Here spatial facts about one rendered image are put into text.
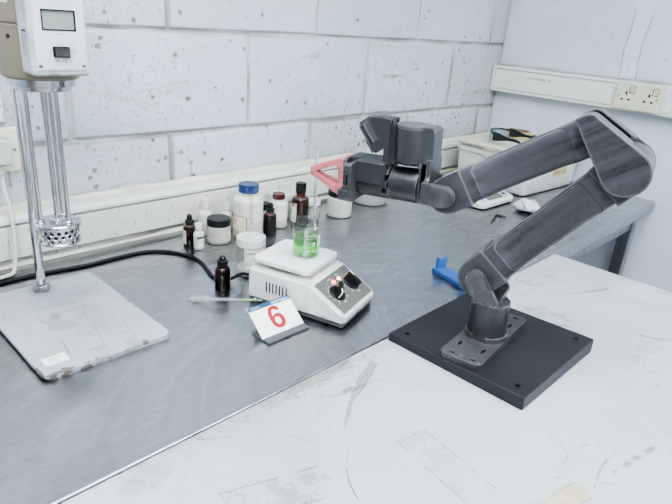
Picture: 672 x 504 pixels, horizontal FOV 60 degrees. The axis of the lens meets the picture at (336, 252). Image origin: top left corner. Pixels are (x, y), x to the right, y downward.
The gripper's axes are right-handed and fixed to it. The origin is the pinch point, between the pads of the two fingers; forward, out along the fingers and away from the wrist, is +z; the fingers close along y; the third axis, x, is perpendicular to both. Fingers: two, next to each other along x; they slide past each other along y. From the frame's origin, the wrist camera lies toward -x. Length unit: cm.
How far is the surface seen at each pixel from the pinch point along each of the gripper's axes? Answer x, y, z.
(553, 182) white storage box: 23, -121, -30
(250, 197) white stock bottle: 13.5, -18.0, 26.3
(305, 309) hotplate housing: 23.0, 8.5, -3.2
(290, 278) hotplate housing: 18.0, 8.0, 0.3
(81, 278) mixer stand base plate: 22.3, 20.0, 38.7
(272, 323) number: 23.2, 15.5, -0.7
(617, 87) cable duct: -9, -132, -43
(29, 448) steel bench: 25, 55, 9
